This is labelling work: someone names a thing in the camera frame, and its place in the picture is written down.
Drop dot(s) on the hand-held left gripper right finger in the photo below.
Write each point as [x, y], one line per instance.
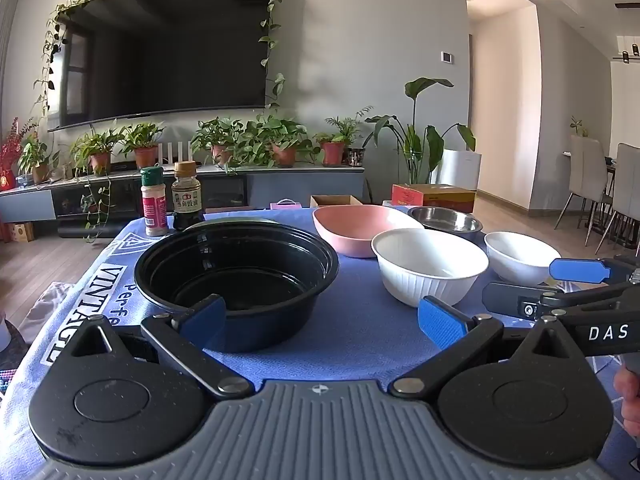
[442, 322]

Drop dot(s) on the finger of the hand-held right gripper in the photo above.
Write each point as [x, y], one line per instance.
[580, 270]
[510, 300]

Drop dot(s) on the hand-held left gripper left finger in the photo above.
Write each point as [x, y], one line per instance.
[202, 321]

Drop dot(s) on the small white bowl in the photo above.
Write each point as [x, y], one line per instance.
[515, 255]

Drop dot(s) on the large white ribbed bowl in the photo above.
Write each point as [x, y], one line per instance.
[425, 260]

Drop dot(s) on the black plastic bowl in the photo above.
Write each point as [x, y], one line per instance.
[240, 260]

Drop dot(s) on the green plate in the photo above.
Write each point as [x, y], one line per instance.
[225, 222]

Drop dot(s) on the stainless steel bowl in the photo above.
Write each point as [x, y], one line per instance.
[445, 220]

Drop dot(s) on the pink bowl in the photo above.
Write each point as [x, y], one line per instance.
[355, 225]

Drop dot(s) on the person's right hand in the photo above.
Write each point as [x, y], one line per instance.
[629, 400]

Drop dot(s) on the blue printed tablecloth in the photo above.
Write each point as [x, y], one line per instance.
[360, 310]

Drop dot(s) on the grey dining chair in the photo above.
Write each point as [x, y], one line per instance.
[587, 170]
[627, 180]

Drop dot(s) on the green-lidded spice shaker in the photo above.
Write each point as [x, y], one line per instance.
[155, 210]

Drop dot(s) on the brown-capped soy sauce bottle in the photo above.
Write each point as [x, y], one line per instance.
[186, 200]

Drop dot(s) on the red cardboard box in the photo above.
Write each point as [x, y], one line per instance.
[430, 197]

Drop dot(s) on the white air purifier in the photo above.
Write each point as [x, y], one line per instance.
[465, 167]

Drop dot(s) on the pink bag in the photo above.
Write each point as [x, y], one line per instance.
[285, 205]

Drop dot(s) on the small distant plant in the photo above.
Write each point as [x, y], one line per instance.
[580, 127]

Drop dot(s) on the hanging cabinet vine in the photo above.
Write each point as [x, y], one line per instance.
[92, 210]

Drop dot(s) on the open brown cardboard box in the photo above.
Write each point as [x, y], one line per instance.
[335, 201]

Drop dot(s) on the white router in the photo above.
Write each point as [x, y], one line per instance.
[175, 152]

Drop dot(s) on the tall broad-leaf plant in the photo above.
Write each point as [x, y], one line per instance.
[422, 145]

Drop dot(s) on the potted green plant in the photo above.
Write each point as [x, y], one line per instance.
[34, 160]
[99, 152]
[145, 147]
[220, 142]
[282, 142]
[334, 147]

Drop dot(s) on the small dark patterned pot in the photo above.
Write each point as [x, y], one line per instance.
[356, 157]

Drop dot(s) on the small yellow floor box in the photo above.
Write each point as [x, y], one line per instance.
[21, 232]

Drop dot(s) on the pendant lamps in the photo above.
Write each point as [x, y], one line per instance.
[634, 50]

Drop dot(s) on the red flower decoration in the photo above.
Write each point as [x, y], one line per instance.
[9, 155]

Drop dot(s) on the trailing vine around television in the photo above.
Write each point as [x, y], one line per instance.
[50, 45]

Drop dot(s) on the wall switch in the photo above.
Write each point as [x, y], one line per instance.
[447, 57]

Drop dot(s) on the wall-mounted television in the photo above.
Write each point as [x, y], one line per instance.
[165, 50]

